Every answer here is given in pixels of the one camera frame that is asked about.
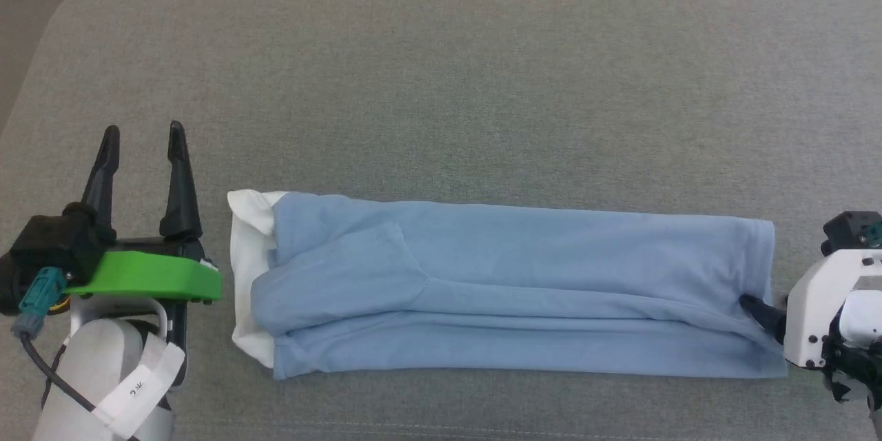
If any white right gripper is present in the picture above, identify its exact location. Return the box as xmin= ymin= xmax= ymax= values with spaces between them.
xmin=739 ymin=249 xmax=882 ymax=370

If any light blue white-collared polo shirt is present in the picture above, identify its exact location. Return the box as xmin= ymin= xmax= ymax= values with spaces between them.
xmin=227 ymin=189 xmax=790 ymax=382

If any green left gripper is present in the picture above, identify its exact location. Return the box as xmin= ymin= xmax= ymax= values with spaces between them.
xmin=65 ymin=120 xmax=223 ymax=302

